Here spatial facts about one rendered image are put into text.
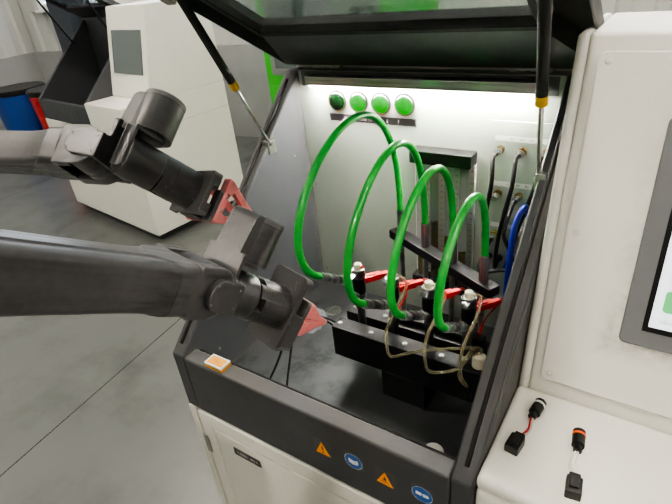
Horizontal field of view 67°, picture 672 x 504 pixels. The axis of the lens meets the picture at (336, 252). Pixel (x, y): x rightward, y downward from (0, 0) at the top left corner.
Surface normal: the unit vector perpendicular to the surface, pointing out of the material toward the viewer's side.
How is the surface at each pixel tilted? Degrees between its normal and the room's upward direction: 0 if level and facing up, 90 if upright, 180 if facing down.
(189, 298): 104
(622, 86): 76
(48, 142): 43
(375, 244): 90
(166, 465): 0
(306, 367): 0
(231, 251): 49
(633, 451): 0
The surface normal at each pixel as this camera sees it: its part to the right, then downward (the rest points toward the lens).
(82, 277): 0.87, 0.32
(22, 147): -0.29, -0.29
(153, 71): 0.76, 0.25
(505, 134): -0.54, 0.46
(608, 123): -0.55, 0.25
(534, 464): -0.10, -0.86
